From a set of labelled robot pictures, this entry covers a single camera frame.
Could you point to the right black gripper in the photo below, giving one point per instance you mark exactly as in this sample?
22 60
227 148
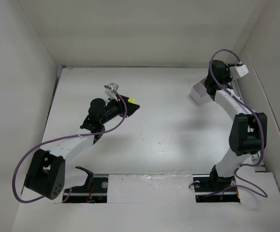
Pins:
227 70

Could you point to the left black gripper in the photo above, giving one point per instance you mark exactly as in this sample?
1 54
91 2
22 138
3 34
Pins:
130 108

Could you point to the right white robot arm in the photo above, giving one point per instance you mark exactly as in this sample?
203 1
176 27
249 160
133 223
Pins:
227 166

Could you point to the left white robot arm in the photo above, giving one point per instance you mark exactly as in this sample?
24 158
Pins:
47 173

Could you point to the yellow highlighter marker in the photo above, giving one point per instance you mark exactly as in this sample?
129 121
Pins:
131 99

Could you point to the white three-compartment container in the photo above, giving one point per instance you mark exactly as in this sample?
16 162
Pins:
199 94

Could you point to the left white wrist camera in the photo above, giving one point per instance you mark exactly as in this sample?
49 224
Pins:
110 91

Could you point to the aluminium side rail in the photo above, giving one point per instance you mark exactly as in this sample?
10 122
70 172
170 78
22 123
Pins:
249 129

